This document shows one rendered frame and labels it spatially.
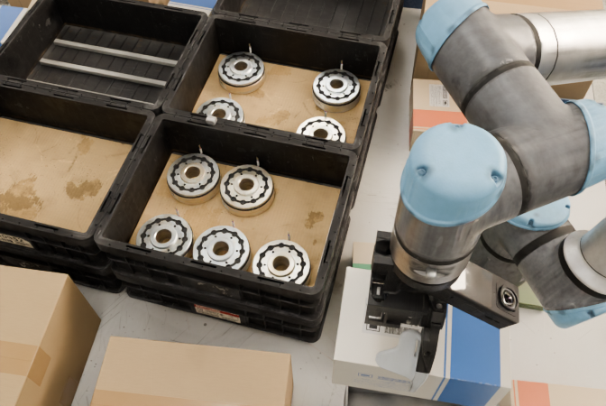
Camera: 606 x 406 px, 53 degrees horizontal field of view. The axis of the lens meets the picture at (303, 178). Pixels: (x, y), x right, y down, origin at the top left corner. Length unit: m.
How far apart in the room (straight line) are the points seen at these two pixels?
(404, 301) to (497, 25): 0.28
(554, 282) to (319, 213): 0.43
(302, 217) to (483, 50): 0.67
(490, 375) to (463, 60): 0.36
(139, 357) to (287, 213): 0.37
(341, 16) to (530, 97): 1.04
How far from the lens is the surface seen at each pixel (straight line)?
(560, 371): 1.27
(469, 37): 0.59
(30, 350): 1.08
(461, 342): 0.76
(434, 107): 1.44
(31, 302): 1.12
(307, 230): 1.16
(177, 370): 1.04
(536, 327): 1.29
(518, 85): 0.56
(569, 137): 0.54
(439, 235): 0.50
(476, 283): 0.65
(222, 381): 1.02
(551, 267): 1.08
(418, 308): 0.64
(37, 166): 1.36
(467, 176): 0.47
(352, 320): 0.75
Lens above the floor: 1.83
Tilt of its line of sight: 55 degrees down
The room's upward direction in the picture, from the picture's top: 1 degrees counter-clockwise
